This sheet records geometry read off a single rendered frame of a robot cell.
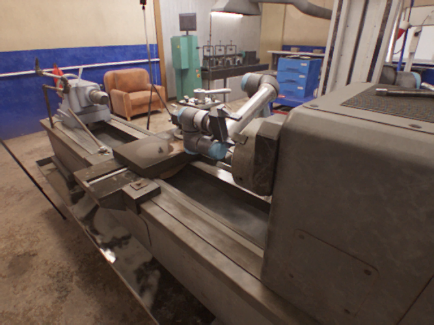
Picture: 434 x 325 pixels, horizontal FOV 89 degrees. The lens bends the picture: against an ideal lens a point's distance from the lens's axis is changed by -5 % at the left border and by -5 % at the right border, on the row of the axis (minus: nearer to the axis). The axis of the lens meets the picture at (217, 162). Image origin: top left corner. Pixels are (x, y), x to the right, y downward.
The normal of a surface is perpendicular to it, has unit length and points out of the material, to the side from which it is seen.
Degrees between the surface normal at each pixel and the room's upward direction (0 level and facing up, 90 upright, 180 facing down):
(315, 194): 90
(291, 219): 90
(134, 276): 0
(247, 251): 0
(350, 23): 90
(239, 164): 82
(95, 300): 0
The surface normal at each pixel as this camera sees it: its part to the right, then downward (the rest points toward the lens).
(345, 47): -0.74, 0.32
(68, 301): 0.00, -0.88
